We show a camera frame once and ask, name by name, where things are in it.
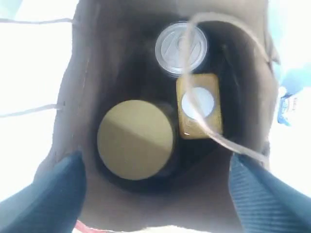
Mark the brown pouch with orange label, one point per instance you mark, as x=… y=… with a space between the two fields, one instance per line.
x=82 y=228

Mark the small white blue carton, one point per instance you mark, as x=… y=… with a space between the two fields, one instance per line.
x=287 y=112

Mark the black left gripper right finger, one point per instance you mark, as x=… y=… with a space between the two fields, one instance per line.
x=265 y=204

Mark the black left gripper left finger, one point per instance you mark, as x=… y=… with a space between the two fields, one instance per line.
x=51 y=203

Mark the clear can of dark grains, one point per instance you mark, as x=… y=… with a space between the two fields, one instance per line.
x=168 y=48

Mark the brown paper bag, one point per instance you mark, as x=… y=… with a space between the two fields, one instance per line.
x=113 y=60

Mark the clear jar with gold lid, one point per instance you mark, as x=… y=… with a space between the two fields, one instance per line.
x=137 y=140

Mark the yellow millet plastic bottle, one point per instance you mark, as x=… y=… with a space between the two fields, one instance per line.
x=207 y=93

